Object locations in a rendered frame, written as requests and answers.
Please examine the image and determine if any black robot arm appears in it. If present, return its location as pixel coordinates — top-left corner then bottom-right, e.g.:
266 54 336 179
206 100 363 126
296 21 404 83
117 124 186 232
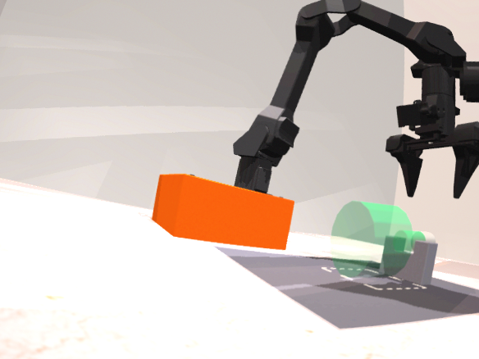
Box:
233 0 479 196

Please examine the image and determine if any green glass bottle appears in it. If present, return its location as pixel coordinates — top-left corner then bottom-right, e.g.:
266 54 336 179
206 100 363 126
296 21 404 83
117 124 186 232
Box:
331 201 436 278

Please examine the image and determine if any grey flat mat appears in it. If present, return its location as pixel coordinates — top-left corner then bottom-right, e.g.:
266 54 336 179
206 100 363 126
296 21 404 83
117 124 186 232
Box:
213 245 479 329

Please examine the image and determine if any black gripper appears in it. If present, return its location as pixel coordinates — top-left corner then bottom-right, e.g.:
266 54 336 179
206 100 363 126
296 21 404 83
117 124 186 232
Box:
385 93 479 198

